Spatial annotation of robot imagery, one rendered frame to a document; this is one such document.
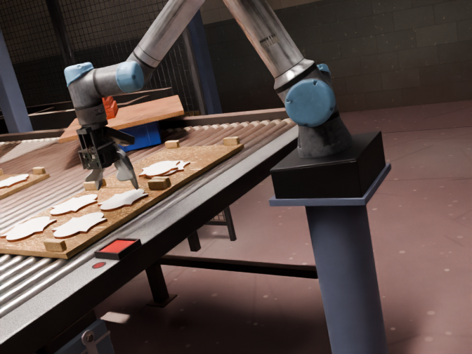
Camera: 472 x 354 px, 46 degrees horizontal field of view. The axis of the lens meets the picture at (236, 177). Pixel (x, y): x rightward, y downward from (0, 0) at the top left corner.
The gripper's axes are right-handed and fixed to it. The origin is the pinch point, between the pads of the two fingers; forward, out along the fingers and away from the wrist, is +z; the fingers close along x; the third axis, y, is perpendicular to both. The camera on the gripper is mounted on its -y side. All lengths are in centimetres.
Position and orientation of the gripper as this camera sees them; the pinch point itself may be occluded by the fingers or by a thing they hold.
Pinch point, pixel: (119, 189)
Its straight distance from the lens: 159.6
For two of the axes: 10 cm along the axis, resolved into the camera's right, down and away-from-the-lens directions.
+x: 8.4, -0.2, -5.4
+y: -5.0, 3.6, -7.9
